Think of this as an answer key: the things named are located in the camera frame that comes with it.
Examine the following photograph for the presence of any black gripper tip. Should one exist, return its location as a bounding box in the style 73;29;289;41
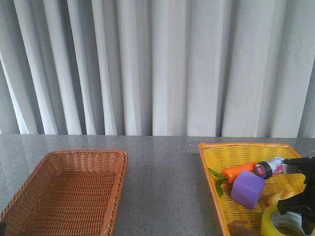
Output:
0;222;7;236

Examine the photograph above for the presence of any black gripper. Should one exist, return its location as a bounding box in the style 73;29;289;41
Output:
277;157;315;236

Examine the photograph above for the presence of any yellow-green tape roll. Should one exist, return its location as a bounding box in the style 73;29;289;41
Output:
260;206;306;236

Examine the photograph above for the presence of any toy croissant bread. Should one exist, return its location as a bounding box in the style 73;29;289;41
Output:
267;190;297;206

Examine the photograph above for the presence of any small black-capped jar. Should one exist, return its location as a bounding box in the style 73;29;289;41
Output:
254;156;284;179

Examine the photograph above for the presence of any purple foam cube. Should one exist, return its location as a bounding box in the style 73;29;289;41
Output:
230;170;266;209

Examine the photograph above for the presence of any brown wicker basket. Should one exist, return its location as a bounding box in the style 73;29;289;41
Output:
0;149;128;236

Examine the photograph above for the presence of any orange toy carrot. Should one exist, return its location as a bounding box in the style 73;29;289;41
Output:
208;162;256;197

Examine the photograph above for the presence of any brown toy animal figure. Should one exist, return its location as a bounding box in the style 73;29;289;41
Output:
228;220;259;236

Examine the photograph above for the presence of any yellow woven basket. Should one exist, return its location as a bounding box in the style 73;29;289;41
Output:
199;143;305;236

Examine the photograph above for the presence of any grey pleated curtain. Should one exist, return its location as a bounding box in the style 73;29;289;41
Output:
0;0;315;138

